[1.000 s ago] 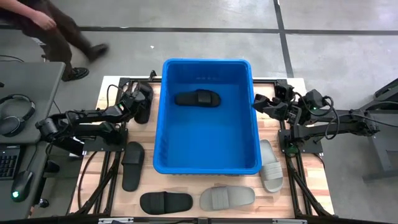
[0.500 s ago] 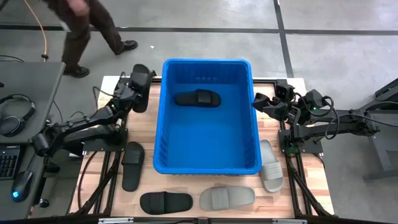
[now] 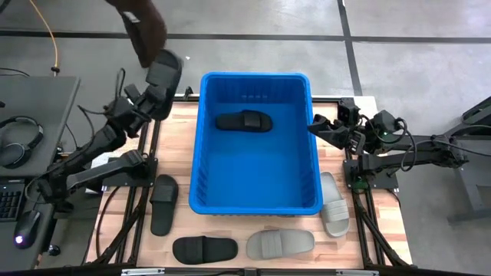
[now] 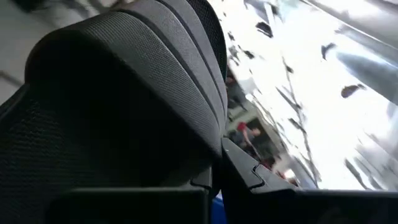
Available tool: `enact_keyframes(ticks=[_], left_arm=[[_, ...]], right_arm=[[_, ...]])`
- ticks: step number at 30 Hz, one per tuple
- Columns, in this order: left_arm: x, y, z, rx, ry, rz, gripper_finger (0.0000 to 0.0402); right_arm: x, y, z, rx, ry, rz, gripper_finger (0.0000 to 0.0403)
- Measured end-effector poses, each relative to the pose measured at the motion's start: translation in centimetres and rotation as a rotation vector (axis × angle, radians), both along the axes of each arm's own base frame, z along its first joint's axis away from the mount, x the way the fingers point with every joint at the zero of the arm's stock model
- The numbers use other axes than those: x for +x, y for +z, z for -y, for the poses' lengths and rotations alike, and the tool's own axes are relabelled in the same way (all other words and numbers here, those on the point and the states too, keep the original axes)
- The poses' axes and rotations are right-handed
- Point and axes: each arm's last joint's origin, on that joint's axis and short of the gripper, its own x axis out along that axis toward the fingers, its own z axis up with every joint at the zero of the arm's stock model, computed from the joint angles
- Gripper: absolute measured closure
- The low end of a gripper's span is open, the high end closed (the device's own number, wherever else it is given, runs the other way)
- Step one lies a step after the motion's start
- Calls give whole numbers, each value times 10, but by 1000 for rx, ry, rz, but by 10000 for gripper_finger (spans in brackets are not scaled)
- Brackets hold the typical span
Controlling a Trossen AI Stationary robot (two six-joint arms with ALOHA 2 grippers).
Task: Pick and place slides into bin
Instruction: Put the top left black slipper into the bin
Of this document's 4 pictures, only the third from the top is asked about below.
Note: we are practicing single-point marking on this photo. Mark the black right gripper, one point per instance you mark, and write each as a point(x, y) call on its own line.
point(358, 134)

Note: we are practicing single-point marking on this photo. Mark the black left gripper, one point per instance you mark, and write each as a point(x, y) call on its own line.
point(144, 109)

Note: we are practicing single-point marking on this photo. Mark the black slide sandal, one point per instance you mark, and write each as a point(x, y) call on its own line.
point(167, 67)
point(163, 218)
point(230, 122)
point(218, 250)

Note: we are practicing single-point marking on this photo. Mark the grey slide sandal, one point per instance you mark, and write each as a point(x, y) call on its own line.
point(295, 243)
point(337, 226)

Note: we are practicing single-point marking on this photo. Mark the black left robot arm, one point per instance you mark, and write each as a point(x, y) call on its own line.
point(96, 142)

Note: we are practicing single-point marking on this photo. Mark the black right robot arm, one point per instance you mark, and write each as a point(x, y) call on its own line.
point(422, 153)

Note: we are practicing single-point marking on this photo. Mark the blue plastic bin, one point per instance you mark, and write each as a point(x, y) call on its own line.
point(253, 172)

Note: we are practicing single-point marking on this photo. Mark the small black clamp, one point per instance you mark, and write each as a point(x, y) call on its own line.
point(188, 93)

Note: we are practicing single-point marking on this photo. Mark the white box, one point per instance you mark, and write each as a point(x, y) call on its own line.
point(100, 159)

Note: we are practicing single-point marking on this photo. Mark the grey side desk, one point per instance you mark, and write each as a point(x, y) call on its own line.
point(46, 99)

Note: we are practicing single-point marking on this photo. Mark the dark grey metal cart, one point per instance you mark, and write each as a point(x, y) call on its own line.
point(475, 180)

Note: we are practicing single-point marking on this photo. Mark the black headphones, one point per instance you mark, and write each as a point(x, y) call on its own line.
point(17, 151)

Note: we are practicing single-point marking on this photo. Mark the black computer mouse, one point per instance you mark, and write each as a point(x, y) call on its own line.
point(28, 226)

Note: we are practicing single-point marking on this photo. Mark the black keyboard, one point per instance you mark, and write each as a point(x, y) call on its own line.
point(9, 203)

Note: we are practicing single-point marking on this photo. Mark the black caster wheel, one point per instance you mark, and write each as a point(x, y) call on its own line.
point(53, 250)

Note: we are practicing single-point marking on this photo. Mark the black computer desk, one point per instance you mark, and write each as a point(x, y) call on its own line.
point(5, 253)

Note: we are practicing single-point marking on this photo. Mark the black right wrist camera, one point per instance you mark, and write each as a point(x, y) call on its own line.
point(348, 109)

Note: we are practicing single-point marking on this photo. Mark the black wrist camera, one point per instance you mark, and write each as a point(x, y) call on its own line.
point(348, 109)
point(132, 92)

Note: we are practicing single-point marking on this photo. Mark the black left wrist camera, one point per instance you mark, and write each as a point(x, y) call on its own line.
point(132, 92)

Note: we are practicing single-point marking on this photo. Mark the silver metal bracket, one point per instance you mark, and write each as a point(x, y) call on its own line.
point(356, 273)
point(142, 271)

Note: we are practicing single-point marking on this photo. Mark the black aluminium table frame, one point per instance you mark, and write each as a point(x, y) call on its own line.
point(307, 273)

